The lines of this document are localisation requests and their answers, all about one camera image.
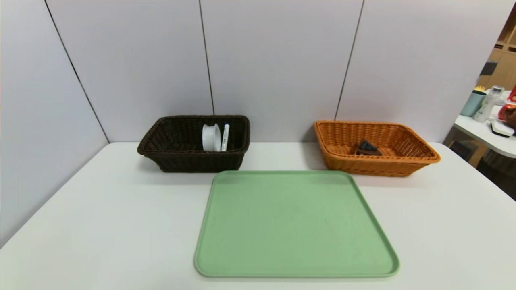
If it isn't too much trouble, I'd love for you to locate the white tape roll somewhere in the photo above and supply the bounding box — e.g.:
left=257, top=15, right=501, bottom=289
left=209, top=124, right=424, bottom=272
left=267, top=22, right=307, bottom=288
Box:
left=202, top=123, right=221, bottom=152

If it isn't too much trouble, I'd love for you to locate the chocolate blueberry cake slice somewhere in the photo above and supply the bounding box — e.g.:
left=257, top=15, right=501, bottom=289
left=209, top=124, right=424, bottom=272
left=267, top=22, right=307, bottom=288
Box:
left=355, top=139, right=383, bottom=156

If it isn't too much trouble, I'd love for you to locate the dark brown wicker basket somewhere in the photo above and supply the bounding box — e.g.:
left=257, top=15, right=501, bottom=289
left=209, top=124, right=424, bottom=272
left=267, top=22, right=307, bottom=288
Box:
left=137, top=115, right=251, bottom=173

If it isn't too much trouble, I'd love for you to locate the orange wicker basket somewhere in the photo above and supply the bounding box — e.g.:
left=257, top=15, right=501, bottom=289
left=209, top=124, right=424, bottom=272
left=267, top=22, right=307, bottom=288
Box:
left=314, top=120, right=441, bottom=178

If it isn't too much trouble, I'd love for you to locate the light green plastic tray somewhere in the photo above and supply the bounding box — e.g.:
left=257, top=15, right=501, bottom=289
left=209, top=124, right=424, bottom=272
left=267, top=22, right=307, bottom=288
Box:
left=194, top=170, right=400, bottom=278

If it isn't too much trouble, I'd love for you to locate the teal cup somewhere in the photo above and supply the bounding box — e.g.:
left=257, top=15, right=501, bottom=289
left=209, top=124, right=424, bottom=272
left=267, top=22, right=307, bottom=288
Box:
left=461, top=89, right=487, bottom=117

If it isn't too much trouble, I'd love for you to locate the white side table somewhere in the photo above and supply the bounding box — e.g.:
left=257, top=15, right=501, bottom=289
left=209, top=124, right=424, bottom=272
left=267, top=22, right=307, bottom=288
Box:
left=454, top=91, right=516, bottom=158

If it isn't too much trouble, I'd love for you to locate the clear plastic bottle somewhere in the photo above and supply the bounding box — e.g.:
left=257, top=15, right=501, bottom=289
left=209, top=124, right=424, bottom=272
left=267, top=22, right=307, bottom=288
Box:
left=473, top=85, right=505, bottom=123

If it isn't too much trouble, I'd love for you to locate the black office chair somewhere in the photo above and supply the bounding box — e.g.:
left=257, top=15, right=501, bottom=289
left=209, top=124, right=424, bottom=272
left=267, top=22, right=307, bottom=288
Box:
left=478, top=151, right=516, bottom=201

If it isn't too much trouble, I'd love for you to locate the black and white eraser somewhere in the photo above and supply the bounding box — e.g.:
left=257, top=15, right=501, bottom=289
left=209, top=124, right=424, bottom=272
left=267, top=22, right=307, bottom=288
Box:
left=490, top=120, right=516, bottom=138

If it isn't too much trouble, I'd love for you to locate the round red object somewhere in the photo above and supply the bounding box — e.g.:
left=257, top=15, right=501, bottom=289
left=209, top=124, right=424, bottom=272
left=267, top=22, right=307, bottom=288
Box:
left=498, top=103, right=516, bottom=122

